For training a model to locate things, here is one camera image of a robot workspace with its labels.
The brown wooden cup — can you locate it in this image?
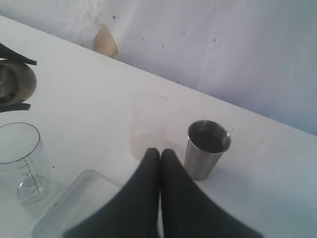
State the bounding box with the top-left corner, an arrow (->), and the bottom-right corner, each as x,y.
0,59 -> 37,106

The clear plastic shaker body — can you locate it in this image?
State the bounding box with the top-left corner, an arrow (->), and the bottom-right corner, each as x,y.
0,122 -> 51,204

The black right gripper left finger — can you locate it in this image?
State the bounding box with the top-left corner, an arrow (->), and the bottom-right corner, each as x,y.
63,148 -> 160,238

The stainless steel cup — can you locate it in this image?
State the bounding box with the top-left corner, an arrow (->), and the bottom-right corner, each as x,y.
184,120 -> 231,181

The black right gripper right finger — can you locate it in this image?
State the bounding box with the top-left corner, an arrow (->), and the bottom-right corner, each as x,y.
160,149 -> 263,238

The translucent plastic cup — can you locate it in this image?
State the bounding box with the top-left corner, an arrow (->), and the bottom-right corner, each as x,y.
127,93 -> 170,161

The white plastic tray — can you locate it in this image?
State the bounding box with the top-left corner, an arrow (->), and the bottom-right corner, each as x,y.
30,169 -> 122,238

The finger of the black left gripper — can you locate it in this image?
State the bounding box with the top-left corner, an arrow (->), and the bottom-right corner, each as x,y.
0,43 -> 38,65
0,103 -> 31,113

